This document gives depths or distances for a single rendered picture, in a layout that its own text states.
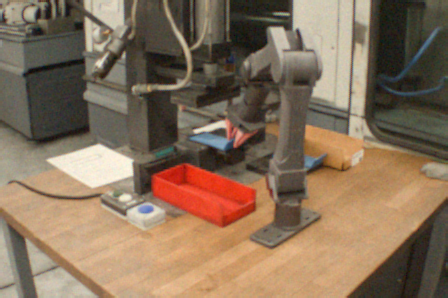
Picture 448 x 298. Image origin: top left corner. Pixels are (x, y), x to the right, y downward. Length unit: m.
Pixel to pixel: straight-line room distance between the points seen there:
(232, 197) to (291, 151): 0.27
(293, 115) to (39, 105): 3.62
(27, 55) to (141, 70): 2.88
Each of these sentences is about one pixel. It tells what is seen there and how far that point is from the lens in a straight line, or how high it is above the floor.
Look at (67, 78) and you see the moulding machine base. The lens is 4.59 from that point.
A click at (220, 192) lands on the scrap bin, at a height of 0.92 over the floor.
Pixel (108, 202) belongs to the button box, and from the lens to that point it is 1.28.
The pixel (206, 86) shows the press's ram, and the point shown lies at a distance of 1.42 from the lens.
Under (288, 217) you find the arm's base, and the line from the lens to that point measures 1.15.
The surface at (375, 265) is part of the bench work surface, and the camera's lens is 1.09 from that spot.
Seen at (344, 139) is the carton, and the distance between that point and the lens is 1.64.
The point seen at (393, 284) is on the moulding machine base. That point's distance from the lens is 2.04.
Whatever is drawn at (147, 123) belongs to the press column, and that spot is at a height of 1.00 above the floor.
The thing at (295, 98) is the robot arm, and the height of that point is 1.22.
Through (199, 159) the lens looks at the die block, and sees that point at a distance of 1.43.
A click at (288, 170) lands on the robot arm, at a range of 1.12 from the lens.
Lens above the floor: 1.48
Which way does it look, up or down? 20 degrees down
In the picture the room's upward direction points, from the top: straight up
